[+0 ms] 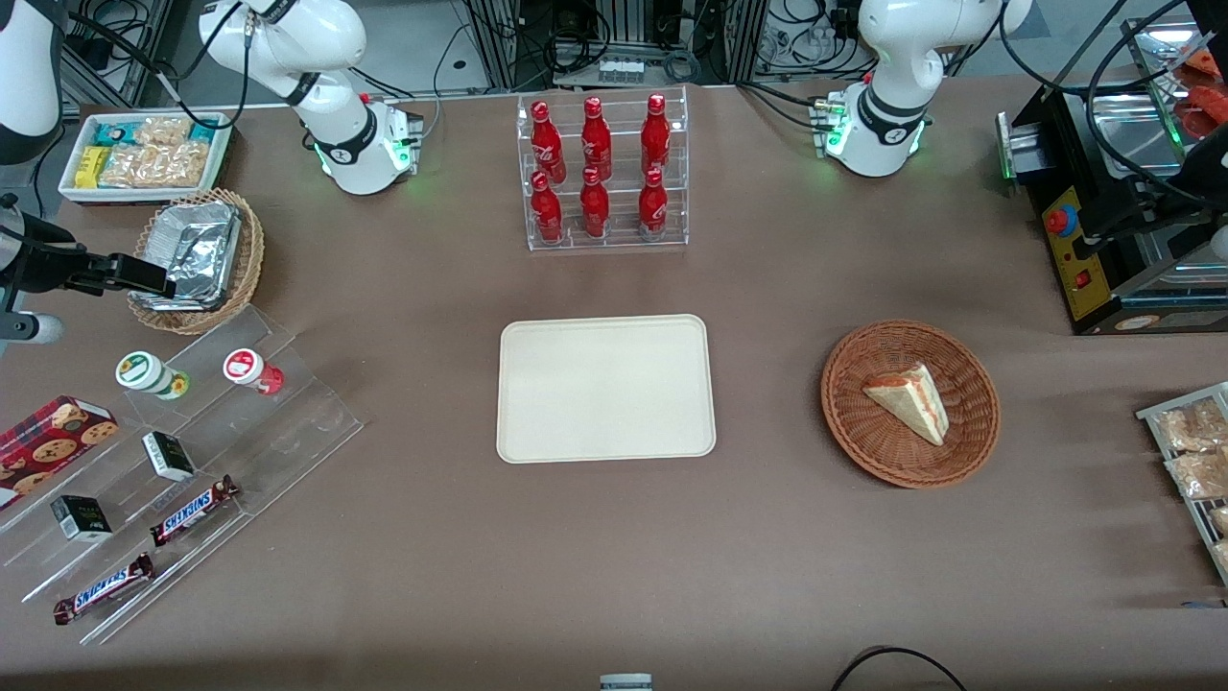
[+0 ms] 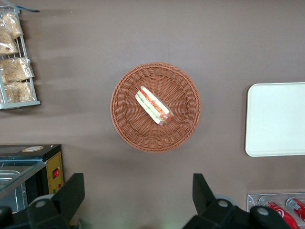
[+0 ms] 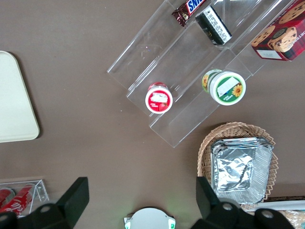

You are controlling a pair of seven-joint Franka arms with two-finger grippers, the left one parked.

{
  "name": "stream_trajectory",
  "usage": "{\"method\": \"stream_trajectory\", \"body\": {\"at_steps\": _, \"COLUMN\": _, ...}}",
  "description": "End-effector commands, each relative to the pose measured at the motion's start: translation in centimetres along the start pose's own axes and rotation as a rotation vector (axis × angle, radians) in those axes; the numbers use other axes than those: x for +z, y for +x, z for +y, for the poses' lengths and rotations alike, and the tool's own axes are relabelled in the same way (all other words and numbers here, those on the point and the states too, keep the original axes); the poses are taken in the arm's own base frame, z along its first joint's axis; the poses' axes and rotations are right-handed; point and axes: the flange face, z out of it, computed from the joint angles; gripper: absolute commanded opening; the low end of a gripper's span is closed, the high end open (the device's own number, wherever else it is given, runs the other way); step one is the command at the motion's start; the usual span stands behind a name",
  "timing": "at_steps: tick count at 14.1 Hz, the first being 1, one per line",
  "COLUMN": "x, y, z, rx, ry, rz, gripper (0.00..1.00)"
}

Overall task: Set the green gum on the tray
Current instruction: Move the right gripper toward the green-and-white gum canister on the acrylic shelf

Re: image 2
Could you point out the black yellow food warmer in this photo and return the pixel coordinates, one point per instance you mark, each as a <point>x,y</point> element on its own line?
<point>56,167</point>

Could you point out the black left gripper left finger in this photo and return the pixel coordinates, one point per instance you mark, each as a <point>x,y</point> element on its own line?
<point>59,205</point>

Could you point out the round brown wicker basket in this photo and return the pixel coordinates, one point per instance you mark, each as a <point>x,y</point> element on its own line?
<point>133,133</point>

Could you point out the clear acrylic bottle rack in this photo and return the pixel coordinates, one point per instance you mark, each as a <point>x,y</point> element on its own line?
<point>252,199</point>

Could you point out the red cola bottle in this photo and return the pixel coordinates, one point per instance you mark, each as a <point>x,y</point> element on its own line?
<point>276,210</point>
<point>297,207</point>

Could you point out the clear bag of nut snack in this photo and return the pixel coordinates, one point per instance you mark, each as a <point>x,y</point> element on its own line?
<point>12,25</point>
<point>7,46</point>
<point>14,70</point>
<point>17,91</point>

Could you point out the cream plastic tray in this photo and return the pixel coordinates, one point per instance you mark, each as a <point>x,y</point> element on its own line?
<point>276,119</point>

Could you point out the wrapped sandwich wedge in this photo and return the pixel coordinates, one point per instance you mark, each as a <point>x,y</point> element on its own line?
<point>152,105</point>

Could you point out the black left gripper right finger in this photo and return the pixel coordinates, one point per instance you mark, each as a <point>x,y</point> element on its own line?
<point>214,214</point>

